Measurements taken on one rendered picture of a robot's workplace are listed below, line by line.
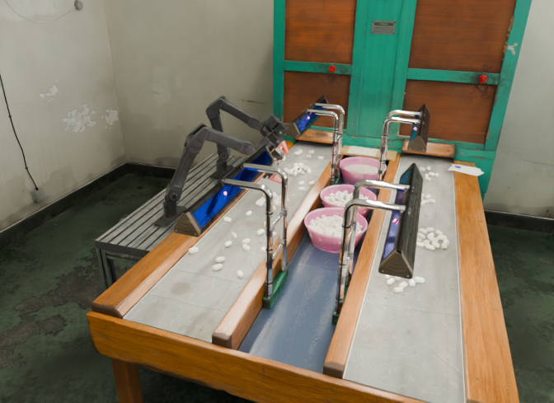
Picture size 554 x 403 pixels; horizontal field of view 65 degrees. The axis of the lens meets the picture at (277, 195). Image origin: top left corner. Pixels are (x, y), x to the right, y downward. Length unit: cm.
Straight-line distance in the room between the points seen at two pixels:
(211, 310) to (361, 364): 49
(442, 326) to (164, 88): 324
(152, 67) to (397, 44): 225
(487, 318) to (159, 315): 100
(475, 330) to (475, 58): 165
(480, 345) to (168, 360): 90
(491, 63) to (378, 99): 62
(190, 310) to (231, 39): 268
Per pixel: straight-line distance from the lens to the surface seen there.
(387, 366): 130
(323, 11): 275
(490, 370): 135
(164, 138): 424
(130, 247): 196
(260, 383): 133
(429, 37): 268
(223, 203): 134
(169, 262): 165
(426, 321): 147
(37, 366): 254
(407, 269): 108
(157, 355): 145
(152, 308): 148
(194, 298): 149
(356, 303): 144
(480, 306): 155
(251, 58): 370
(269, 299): 151
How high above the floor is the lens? 165
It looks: 25 degrees down
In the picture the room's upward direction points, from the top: 1 degrees clockwise
